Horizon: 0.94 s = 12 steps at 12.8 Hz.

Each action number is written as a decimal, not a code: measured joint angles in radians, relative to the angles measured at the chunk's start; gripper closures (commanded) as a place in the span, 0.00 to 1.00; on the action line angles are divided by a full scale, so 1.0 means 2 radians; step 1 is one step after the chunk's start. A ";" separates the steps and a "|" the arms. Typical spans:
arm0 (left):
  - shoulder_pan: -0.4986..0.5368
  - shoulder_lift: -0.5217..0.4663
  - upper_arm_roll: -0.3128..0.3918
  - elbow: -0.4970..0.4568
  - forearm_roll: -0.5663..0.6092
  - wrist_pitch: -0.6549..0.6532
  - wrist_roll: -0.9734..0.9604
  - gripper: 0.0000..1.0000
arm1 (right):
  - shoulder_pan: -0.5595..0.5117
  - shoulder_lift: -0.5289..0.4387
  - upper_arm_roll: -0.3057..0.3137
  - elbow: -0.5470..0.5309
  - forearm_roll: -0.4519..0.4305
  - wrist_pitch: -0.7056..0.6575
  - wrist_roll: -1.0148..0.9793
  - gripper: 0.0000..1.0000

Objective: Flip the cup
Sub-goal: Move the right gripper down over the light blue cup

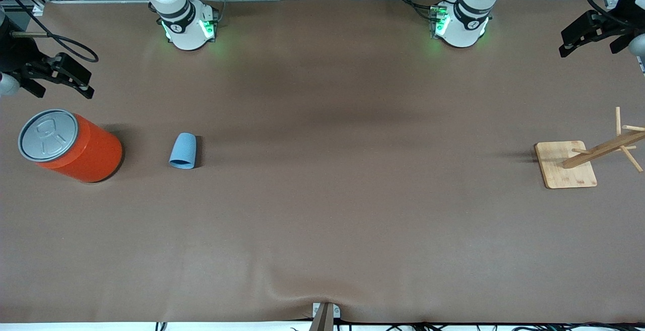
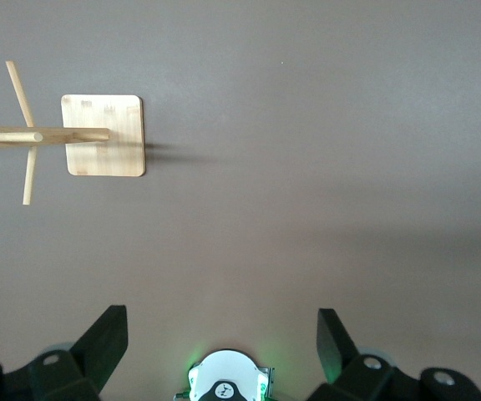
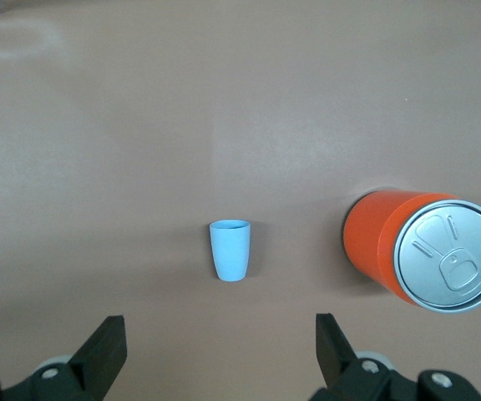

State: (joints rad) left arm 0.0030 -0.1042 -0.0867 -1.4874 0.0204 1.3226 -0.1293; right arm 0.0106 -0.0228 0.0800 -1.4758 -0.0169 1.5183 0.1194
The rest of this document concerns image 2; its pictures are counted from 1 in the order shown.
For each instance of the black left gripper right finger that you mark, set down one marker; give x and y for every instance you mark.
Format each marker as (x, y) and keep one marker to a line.
(340, 359)

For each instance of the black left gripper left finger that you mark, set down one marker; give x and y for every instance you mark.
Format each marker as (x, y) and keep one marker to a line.
(98, 351)

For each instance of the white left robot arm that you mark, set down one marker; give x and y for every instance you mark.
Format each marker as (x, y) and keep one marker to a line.
(224, 367)

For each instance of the wooden cup rack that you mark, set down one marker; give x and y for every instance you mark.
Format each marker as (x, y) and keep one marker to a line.
(102, 154)

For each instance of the brown table cover cloth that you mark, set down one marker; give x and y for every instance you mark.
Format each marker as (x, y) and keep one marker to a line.
(307, 167)

